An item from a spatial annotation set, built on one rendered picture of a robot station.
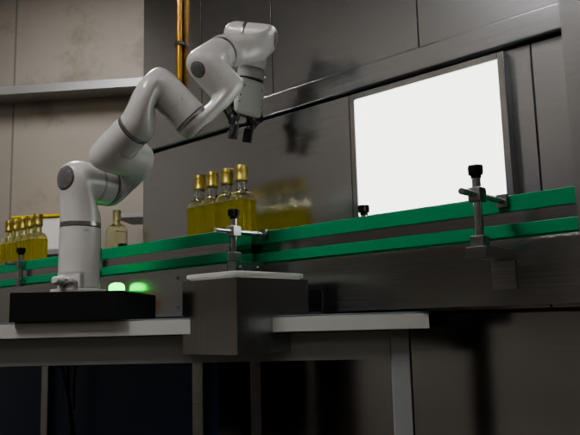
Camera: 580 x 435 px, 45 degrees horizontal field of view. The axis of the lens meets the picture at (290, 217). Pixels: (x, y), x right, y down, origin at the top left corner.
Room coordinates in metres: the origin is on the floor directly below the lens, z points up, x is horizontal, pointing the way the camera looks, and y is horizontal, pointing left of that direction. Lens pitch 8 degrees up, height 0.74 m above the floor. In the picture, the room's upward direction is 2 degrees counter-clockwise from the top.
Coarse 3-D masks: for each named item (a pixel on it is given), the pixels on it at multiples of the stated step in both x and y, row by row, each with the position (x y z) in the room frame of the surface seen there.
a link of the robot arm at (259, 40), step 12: (252, 24) 1.72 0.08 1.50; (264, 24) 1.72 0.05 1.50; (216, 36) 1.61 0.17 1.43; (228, 36) 1.62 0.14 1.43; (240, 36) 1.63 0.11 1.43; (252, 36) 1.65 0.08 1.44; (264, 36) 1.67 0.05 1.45; (276, 36) 1.73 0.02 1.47; (240, 48) 1.63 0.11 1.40; (252, 48) 1.65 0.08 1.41; (264, 48) 1.68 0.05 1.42; (240, 60) 1.66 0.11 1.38; (252, 60) 1.68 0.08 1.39
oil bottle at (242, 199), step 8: (232, 192) 1.86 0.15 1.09; (240, 192) 1.84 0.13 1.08; (248, 192) 1.85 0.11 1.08; (232, 200) 1.86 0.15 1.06; (240, 200) 1.84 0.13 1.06; (248, 200) 1.85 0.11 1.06; (232, 208) 1.86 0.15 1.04; (240, 208) 1.84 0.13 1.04; (248, 208) 1.85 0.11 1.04; (240, 216) 1.84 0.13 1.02; (248, 216) 1.85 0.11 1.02; (240, 224) 1.84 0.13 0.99; (248, 224) 1.85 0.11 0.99
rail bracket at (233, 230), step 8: (232, 216) 1.66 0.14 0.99; (232, 224) 1.67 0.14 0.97; (224, 232) 1.65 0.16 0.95; (232, 232) 1.66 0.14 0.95; (240, 232) 1.67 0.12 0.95; (248, 232) 1.70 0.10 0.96; (256, 232) 1.72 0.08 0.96; (264, 232) 1.74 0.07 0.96; (232, 240) 1.67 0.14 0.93; (232, 248) 1.67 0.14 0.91; (232, 256) 1.66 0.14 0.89; (240, 256) 1.67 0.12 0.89
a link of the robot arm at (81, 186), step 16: (64, 176) 1.58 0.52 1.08; (80, 176) 1.58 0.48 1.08; (96, 176) 1.61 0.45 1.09; (112, 176) 1.66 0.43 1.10; (64, 192) 1.59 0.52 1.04; (80, 192) 1.58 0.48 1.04; (96, 192) 1.62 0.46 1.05; (112, 192) 1.66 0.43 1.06; (64, 208) 1.59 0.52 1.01; (80, 208) 1.59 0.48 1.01; (96, 208) 1.61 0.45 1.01; (64, 224) 1.59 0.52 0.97; (80, 224) 1.59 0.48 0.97; (96, 224) 1.61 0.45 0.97
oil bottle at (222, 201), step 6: (228, 192) 1.89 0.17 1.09; (222, 198) 1.88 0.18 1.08; (228, 198) 1.88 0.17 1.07; (216, 204) 1.90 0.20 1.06; (222, 204) 1.88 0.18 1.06; (228, 204) 1.87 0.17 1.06; (216, 210) 1.90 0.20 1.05; (222, 210) 1.88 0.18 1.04; (216, 216) 1.90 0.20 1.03; (222, 216) 1.88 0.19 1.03; (228, 216) 1.87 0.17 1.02; (216, 222) 1.90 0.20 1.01; (222, 222) 1.88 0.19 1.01; (228, 222) 1.87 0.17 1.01
